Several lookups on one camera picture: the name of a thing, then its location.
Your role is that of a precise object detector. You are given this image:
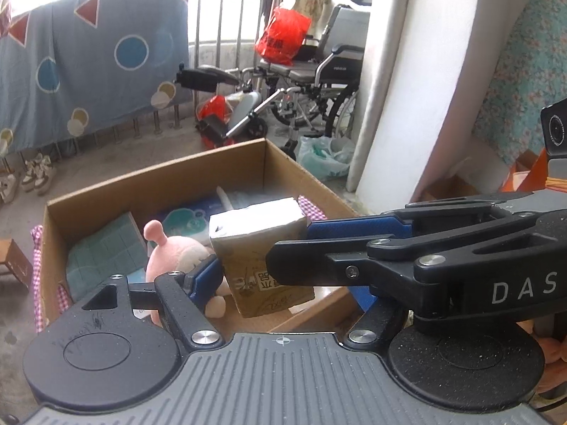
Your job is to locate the gold tissue paper pack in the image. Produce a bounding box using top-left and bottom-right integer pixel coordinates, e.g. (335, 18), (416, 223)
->
(208, 198), (314, 318)

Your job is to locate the pink plush doll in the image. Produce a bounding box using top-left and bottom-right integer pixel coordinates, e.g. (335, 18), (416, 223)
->
(143, 220), (231, 319)

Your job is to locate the pink checkered cloth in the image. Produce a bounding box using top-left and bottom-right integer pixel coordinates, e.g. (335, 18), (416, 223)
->
(31, 196), (327, 333)

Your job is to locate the teal white wet wipes pack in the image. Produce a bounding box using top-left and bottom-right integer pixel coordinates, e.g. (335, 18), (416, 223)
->
(156, 196), (224, 246)

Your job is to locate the brown cardboard box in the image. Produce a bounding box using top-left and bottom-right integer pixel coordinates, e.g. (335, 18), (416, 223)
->
(35, 139), (356, 329)

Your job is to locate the green checkered folded towel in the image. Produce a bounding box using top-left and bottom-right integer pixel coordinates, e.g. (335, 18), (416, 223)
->
(66, 212), (148, 301)

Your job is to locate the blue face masks plastic pack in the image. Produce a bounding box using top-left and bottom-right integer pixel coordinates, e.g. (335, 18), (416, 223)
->
(215, 186), (282, 211)

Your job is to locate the green white plastic bag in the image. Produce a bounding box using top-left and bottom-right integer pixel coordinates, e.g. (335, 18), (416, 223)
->
(297, 136), (355, 180)

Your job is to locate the grey black wheelchair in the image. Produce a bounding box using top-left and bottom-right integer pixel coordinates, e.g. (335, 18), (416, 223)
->
(175, 4), (370, 157)

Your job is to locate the small red plastic bag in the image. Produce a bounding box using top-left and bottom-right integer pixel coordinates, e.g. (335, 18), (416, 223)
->
(197, 95), (232, 123)

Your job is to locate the small brown wooden stool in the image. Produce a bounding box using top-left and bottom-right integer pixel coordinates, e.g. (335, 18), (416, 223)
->
(0, 239), (33, 291)

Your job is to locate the teal floral fabric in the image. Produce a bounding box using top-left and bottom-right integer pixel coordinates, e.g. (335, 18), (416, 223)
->
(473, 0), (566, 164)

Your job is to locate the brown white sneaker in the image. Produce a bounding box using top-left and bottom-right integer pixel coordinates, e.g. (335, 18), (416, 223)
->
(34, 155), (57, 195)
(20, 153), (43, 193)

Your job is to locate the white sneaker far left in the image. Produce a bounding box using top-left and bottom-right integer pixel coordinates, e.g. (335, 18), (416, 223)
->
(0, 174), (18, 204)

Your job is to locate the red plastic bag on wheelchair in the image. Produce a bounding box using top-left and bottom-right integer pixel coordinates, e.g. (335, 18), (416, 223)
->
(255, 7), (311, 65)

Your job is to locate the beige hanging towel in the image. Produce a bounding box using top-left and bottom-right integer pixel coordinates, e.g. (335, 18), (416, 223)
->
(293, 0), (332, 29)

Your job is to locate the metal balcony railing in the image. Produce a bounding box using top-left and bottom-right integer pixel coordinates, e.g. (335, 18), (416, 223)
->
(89, 0), (265, 137)

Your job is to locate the blue bedsheet with circles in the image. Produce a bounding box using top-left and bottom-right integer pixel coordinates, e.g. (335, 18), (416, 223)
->
(1, 0), (189, 155)

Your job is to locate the black camera module on gripper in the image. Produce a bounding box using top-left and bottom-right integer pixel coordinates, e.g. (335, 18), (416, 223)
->
(540, 99), (567, 159)

